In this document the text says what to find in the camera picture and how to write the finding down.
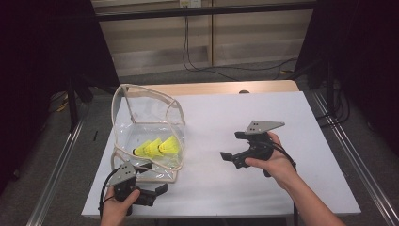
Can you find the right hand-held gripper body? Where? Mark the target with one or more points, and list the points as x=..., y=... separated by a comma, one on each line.
x=260, y=147

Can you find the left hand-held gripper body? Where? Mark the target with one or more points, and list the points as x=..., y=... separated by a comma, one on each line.
x=124, y=178

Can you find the yellow shuttlecock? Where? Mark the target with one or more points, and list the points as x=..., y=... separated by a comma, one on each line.
x=154, y=147
x=169, y=145
x=142, y=150

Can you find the clear plastic bag beige trim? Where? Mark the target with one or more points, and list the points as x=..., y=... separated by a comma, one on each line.
x=147, y=128

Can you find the person's right hand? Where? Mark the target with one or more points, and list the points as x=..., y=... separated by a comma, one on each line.
x=279, y=168

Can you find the person's left hand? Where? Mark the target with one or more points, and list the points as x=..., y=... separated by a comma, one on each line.
x=116, y=215

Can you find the white board table cover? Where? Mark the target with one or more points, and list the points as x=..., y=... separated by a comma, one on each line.
x=213, y=182

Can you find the dark round table grommet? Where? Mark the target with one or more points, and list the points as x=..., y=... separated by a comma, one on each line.
x=244, y=92

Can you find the small black floor object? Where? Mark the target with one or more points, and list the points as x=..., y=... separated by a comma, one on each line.
x=95, y=135

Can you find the black metal stand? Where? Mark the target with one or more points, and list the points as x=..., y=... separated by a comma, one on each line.
x=73, y=109
x=329, y=94

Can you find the black horizontal metal bar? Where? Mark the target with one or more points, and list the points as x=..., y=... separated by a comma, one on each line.
x=204, y=11

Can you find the dark curtain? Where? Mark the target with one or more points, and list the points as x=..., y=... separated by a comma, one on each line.
x=31, y=62
x=370, y=47

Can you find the silver metal floor rail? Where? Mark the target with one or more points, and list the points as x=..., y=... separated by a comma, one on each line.
x=56, y=175
x=354, y=157

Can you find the white wall power outlet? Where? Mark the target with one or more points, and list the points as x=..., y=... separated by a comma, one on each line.
x=190, y=3

